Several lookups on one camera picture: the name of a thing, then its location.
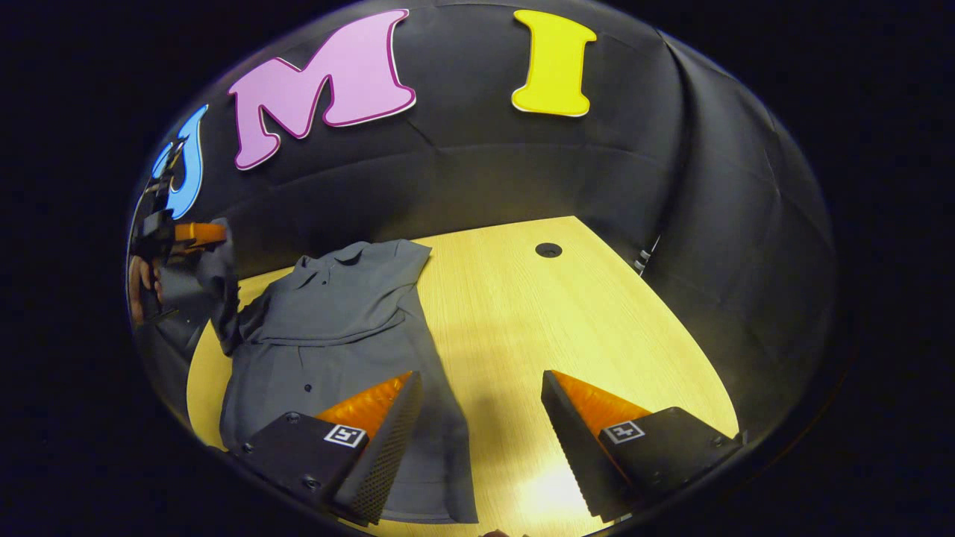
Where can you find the grey button shirt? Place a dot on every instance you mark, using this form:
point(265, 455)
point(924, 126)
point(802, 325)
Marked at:
point(336, 335)

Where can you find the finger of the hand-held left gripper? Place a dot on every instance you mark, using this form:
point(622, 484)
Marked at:
point(198, 233)

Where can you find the small metal cloth clip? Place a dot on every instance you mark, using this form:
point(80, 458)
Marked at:
point(645, 257)

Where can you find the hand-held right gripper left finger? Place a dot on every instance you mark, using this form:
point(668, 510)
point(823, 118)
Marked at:
point(380, 455)

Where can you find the black backdrop cloth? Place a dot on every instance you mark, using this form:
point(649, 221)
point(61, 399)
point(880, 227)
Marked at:
point(522, 164)

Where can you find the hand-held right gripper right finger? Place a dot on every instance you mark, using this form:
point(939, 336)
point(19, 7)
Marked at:
point(578, 447)

